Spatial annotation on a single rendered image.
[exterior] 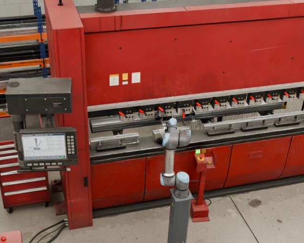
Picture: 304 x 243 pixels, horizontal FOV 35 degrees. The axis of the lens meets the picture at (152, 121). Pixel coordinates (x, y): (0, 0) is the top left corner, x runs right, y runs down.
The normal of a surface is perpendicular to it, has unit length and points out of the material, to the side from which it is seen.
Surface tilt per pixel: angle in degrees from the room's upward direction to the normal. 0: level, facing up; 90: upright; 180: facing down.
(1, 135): 0
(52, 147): 90
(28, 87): 0
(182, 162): 90
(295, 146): 90
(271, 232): 0
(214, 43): 90
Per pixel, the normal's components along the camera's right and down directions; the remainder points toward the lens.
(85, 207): 0.27, 0.55
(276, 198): 0.04, -0.83
